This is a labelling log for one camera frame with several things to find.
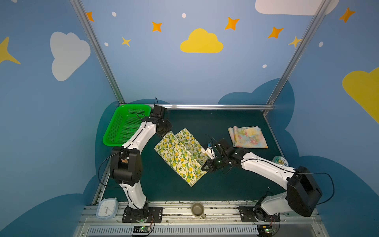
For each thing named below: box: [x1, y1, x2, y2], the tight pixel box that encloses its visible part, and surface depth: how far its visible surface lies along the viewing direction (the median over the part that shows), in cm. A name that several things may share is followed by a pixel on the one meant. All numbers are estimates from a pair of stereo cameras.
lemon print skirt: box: [153, 127, 209, 188], surface depth 92 cm
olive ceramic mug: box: [190, 201, 207, 219], surface depth 76 cm
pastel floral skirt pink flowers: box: [227, 125, 269, 149], surface depth 106 cm
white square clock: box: [95, 197, 119, 220], surface depth 75 cm
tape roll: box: [271, 155, 289, 167], surface depth 88 cm
